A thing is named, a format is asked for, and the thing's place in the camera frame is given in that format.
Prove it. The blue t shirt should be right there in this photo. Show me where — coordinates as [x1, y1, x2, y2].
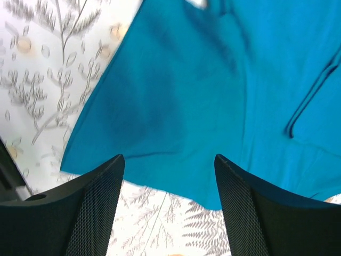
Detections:
[61, 0, 340, 210]

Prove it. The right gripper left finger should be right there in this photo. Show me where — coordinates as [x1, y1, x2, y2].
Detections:
[1, 155, 125, 255]

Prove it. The floral table mat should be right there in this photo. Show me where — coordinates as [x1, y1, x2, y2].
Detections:
[0, 0, 341, 256]

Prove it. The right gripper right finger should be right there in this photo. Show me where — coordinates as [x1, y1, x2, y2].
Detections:
[214, 154, 340, 256]

